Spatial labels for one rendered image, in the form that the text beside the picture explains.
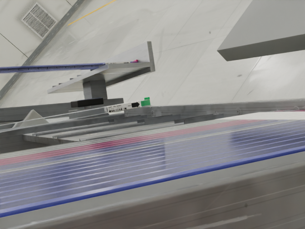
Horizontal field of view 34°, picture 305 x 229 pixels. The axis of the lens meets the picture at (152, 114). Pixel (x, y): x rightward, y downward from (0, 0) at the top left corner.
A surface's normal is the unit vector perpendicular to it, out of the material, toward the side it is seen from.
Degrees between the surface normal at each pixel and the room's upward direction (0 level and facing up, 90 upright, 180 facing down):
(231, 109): 47
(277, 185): 90
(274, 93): 0
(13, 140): 90
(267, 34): 0
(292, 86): 0
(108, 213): 90
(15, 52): 90
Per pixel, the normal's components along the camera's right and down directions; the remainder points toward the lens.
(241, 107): -0.88, 0.13
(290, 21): -0.69, -0.63
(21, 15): 0.46, 0.00
